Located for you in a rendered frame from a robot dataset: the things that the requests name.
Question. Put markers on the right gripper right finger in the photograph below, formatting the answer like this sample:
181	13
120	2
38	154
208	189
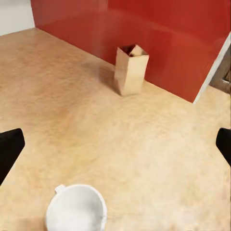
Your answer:
223	142

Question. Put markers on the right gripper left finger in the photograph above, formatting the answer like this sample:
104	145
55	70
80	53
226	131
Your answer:
11	144

